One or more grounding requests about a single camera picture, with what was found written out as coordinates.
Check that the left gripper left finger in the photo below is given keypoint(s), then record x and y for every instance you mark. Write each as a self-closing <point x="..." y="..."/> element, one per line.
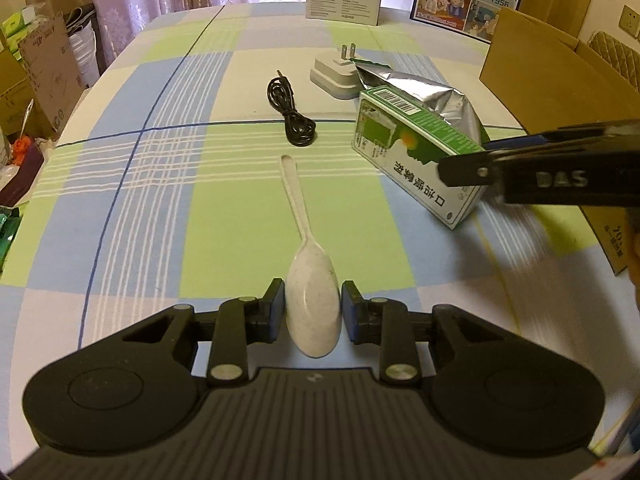
<point x="238" y="323"/>

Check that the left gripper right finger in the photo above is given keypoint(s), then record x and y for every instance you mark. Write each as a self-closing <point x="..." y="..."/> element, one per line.
<point x="388" y="324"/>

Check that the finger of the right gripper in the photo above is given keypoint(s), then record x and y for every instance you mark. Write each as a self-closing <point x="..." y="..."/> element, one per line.
<point x="466" y="170"/>

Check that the silver green leaf foil pouch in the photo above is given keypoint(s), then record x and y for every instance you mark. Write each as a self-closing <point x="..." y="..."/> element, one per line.
<point x="447" y="102"/>

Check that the white speckled plastic spoon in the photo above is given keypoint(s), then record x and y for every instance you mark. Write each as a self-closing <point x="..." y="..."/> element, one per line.
<point x="312" y="300"/>

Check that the green white medicine box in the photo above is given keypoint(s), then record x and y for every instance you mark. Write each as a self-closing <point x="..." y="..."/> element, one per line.
<point x="405" y="140"/>

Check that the white power adapter plug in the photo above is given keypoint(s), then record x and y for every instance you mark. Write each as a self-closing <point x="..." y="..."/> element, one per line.
<point x="335" y="72"/>

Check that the brown cardboard box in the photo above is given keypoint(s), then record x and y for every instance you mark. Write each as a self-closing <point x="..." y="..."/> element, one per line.
<point x="548" y="80"/>

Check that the cardboard pile left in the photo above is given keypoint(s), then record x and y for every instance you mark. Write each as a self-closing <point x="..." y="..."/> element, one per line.
<point x="43" y="72"/>

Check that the beige wall socket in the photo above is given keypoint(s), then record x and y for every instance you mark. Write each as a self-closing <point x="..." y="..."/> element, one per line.
<point x="630" y="21"/>

